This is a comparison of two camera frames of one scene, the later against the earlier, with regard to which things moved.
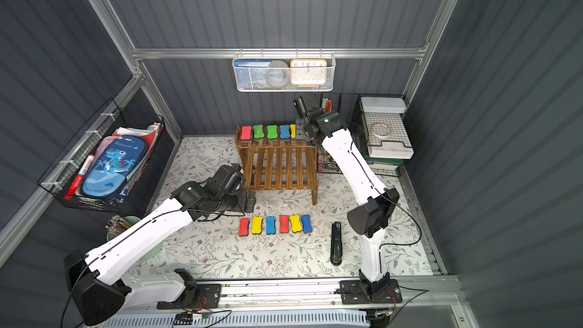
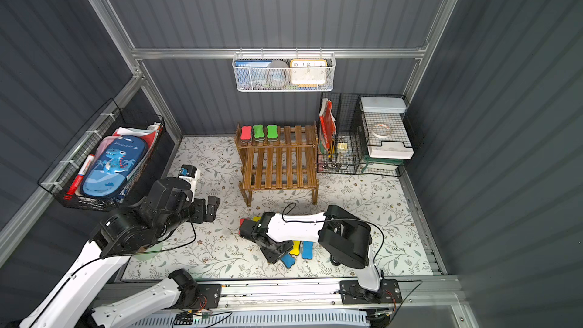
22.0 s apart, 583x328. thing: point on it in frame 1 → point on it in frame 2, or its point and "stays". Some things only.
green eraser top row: [272, 131] stays
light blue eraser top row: [285, 131] → [288, 260]
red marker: [83, 172] stays
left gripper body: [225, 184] → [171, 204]
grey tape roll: [276, 73] stays
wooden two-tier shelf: [292, 165] stays
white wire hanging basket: [285, 73] stays
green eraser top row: [258, 130] stays
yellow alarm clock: [308, 73] stays
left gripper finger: [250, 201] → [212, 207]
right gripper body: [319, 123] → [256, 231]
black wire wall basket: [102, 168] stays
